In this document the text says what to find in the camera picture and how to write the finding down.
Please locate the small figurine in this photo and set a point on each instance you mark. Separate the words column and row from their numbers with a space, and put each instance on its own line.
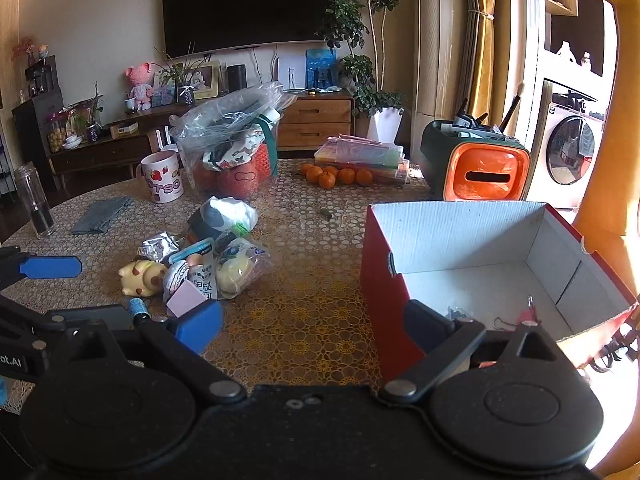
column 43, row 51

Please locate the light wooden drawer cabinet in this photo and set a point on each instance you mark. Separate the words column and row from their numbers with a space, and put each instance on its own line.
column 315, row 120

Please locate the blue picture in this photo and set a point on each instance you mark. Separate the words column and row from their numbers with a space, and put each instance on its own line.
column 321, row 67

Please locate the green ribbon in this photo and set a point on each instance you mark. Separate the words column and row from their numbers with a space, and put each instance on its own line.
column 270, row 140

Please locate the tall potted green plant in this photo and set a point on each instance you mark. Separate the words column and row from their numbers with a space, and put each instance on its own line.
column 360, row 70

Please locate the wooden chair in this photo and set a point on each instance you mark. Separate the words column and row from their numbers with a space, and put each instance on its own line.
column 161, row 137

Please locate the paint brush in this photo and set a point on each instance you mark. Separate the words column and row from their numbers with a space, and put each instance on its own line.
column 510, row 107

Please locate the framed photo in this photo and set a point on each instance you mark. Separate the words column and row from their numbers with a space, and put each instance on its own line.
column 206, row 80

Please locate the green orange desk organiser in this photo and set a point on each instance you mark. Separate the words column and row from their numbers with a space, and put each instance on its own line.
column 480, row 170

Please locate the beige standing air conditioner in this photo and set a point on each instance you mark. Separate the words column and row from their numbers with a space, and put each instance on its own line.
column 440, row 60

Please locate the red netted apple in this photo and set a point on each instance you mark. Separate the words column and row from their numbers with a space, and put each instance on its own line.
column 245, row 180
column 202, row 177

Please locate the white blue snack packet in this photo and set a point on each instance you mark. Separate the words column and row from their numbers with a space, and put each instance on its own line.
column 202, row 280

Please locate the white grey snack packet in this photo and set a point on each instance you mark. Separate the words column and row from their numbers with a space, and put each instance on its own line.
column 225, row 212

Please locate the pink plush doll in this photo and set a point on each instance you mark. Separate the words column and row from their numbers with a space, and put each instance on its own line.
column 140, row 85

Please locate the white wall shelf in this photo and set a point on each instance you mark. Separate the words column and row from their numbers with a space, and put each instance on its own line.
column 560, row 5

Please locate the black flat television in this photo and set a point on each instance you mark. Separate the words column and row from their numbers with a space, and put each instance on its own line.
column 250, row 5

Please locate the clear plastic bag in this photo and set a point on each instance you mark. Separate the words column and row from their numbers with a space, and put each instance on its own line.
column 225, row 110

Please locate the grass plant in dark vase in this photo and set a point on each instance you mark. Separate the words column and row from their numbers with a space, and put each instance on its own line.
column 185, row 92

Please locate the black coffee machine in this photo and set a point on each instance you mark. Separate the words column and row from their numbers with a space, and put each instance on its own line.
column 41, row 77

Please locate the lace-patterned desktop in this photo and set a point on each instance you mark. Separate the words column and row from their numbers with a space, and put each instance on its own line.
column 300, row 270

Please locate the small potted plant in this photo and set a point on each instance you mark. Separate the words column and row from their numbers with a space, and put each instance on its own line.
column 90, row 120

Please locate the small silver foil packet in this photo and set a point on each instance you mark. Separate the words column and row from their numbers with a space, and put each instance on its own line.
column 159, row 246

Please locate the small white cup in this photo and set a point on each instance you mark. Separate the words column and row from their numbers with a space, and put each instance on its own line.
column 130, row 106

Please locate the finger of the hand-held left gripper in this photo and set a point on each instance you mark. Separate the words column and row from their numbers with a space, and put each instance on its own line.
column 50, row 266
column 30, row 332

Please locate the glass jar with yellow contents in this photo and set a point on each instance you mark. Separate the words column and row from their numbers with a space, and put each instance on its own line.
column 57, row 135

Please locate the dark tall cabinet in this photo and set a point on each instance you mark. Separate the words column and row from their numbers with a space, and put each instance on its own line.
column 35, row 130

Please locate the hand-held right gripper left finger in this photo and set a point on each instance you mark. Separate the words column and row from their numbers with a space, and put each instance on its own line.
column 200, row 322

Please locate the blue thread spool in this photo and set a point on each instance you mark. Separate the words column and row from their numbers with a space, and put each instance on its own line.
column 136, row 306

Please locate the printed fabric pouch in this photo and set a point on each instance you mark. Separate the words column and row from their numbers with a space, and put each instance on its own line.
column 235, row 147

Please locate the black speaker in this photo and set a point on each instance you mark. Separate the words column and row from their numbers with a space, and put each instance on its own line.
column 237, row 77

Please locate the grey cloth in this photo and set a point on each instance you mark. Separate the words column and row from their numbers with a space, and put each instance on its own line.
column 100, row 215

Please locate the white card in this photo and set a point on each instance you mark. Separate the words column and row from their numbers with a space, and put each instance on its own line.
column 291, row 71

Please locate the stack of colourful plastic folders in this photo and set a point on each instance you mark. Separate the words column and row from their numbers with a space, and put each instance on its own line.
column 365, row 152

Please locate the small black parts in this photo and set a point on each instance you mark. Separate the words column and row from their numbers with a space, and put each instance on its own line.
column 460, row 312

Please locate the pink strawberry mug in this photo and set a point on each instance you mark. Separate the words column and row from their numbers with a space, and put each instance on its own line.
column 162, row 180

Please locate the white washing machine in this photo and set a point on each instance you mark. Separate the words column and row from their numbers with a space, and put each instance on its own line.
column 570, row 155

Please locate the small green leaf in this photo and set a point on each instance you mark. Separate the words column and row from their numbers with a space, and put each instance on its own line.
column 327, row 213

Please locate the pile of oranges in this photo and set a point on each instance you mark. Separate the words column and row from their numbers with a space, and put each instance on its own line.
column 340, row 176

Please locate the yellow curtain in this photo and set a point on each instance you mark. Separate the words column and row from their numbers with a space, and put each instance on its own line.
column 482, row 35

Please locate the black pens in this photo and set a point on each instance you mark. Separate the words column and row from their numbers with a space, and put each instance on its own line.
column 462, row 117

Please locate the small red charm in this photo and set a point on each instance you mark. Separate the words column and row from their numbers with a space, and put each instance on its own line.
column 528, row 312

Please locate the clear glass bottle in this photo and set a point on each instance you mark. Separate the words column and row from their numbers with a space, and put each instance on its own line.
column 37, row 205

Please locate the patterned egg toy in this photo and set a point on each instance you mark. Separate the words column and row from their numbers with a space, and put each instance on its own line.
column 176, row 277

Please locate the white bowls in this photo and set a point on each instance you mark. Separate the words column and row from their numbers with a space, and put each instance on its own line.
column 72, row 142

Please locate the lavender card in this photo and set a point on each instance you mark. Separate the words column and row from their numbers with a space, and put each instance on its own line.
column 186, row 300

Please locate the yellow plush toy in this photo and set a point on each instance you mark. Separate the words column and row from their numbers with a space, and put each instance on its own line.
column 137, row 277

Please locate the dark wooden tv console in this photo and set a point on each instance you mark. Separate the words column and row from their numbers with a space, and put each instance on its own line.
column 100, row 152

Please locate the clear packet with yellow snack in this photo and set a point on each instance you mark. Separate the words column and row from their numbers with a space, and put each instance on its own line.
column 237, row 267

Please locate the yellow chair back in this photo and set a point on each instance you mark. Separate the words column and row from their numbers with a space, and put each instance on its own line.
column 627, row 135

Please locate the red cardboard box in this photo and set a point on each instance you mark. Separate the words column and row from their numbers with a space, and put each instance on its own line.
column 385, row 285

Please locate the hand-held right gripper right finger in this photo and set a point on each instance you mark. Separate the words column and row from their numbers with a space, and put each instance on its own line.
column 425, row 321

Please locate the small cardboard box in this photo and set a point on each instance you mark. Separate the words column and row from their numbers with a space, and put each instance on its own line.
column 124, row 130

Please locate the pink flowers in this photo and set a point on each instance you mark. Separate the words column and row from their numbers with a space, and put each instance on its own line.
column 24, row 49

